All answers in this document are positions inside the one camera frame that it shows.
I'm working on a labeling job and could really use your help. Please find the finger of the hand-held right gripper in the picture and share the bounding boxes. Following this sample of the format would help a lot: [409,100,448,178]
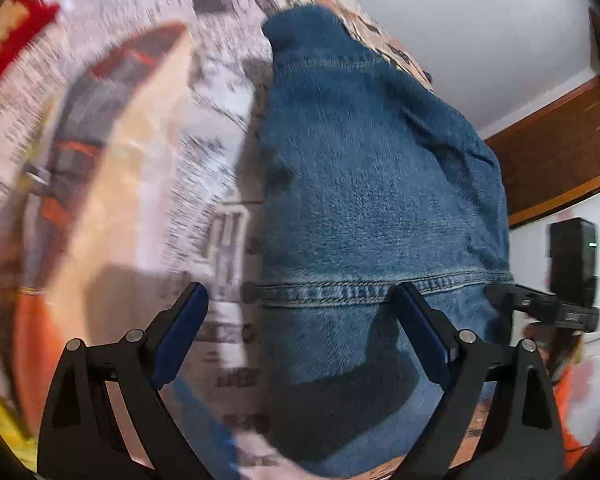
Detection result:
[484,281,563,322]

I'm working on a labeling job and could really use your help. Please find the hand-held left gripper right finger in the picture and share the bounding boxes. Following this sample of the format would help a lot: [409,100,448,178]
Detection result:
[389,281,567,480]

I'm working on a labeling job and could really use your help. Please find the orange clothing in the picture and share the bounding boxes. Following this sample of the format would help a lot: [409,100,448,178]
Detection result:
[552,362,598,466]

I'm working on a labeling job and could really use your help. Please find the red cloth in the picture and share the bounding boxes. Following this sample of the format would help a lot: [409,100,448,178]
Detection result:
[0,0,62,108]

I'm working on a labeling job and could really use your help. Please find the printed blanket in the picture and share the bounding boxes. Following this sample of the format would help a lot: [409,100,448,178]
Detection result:
[0,0,487,480]

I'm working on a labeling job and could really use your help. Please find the blue denim jacket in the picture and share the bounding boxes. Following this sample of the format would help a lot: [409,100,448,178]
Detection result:
[256,4,517,479]

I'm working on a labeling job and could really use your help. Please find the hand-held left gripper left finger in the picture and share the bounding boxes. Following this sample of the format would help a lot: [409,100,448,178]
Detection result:
[36,281,216,480]

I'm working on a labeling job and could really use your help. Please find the yellow cloth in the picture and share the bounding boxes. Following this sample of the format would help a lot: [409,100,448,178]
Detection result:
[0,376,39,472]

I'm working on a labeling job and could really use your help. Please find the brown wooden door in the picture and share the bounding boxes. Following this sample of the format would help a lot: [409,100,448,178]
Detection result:
[481,7,600,229]

